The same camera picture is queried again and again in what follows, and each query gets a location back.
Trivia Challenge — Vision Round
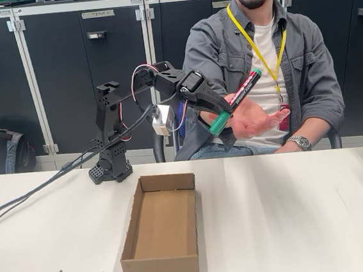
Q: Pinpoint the brown cardboard box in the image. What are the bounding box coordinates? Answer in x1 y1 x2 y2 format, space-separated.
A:
111 170 205 272

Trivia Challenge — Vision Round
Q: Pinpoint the grey tape team label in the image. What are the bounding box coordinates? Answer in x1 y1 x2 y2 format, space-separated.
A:
81 9 116 20
211 0 237 10

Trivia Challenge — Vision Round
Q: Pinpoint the black camera cable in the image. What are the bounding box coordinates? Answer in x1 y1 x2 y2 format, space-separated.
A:
0 104 164 221

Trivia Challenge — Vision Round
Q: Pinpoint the yellow lanyard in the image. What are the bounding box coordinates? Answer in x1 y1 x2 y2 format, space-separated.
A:
225 0 294 108

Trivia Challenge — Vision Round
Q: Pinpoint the man in grey jacket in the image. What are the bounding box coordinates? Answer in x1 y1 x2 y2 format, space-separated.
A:
158 0 350 164

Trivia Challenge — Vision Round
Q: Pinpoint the person's left forearm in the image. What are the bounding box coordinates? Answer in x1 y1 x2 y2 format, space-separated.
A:
277 120 334 154

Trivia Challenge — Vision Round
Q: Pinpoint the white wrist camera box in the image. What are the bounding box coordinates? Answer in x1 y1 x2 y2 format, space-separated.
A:
150 102 178 138

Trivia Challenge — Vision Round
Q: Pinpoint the green marker with red label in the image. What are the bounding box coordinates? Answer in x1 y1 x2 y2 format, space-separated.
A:
201 67 267 138

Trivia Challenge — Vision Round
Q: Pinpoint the person's right hand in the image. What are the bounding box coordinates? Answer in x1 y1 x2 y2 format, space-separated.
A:
222 95 294 143

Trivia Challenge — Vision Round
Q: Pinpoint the red badge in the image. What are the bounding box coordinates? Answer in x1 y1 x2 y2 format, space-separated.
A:
275 101 293 132

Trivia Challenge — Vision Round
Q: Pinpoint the black arm cable with ferrite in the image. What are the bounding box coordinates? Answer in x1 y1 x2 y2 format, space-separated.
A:
0 145 109 228

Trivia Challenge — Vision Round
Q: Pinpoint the black and grey backpack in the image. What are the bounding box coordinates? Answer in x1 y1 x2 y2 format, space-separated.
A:
0 124 40 190

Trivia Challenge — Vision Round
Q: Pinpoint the silver wristwatch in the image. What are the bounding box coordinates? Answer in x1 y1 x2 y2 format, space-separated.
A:
285 133 313 154

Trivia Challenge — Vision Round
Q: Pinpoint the black office chair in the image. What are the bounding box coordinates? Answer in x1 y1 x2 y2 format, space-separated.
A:
151 115 343 167

